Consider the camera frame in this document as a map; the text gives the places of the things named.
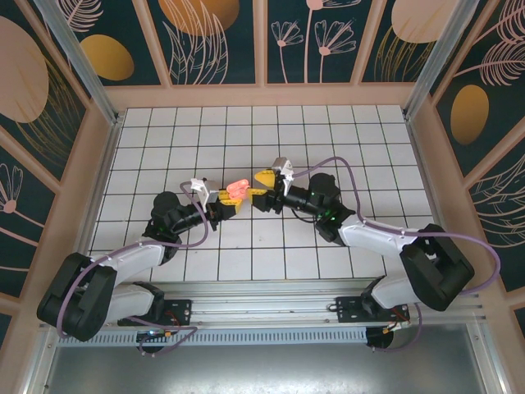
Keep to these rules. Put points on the pink earbud charging case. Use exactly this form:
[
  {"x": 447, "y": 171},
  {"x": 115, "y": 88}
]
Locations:
[{"x": 238, "y": 188}]

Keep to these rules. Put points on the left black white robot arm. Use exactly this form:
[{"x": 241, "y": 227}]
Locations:
[{"x": 131, "y": 258}]

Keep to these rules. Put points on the small circuit board with LED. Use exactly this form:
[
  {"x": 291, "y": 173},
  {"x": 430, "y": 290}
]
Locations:
[{"x": 153, "y": 335}]

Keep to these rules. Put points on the grey metal sheet panel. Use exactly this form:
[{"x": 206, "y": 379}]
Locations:
[{"x": 262, "y": 369}]

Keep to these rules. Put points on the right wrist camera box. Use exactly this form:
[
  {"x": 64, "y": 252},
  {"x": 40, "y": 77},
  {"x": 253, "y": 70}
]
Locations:
[{"x": 282, "y": 165}]

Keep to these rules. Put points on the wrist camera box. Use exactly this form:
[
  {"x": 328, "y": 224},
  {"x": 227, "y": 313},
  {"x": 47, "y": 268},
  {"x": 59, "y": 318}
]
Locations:
[
  {"x": 207, "y": 191},
  {"x": 282, "y": 165}
]

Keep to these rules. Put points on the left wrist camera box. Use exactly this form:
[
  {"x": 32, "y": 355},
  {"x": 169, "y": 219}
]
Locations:
[{"x": 207, "y": 191}]

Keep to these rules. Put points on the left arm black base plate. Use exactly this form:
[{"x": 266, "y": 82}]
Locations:
[{"x": 180, "y": 308}]

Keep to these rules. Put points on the aluminium mounting rail beam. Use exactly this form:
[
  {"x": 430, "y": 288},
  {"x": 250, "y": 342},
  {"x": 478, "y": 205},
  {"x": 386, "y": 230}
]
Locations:
[{"x": 262, "y": 299}]

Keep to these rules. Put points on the aluminium side rail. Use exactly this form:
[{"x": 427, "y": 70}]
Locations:
[
  {"x": 108, "y": 156},
  {"x": 421, "y": 158}
]

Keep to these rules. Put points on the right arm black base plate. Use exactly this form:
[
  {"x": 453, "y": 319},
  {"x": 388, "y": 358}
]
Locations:
[{"x": 348, "y": 308}]

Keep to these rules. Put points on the aluminium frame post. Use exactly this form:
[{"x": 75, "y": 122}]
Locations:
[
  {"x": 82, "y": 65},
  {"x": 435, "y": 61}
]

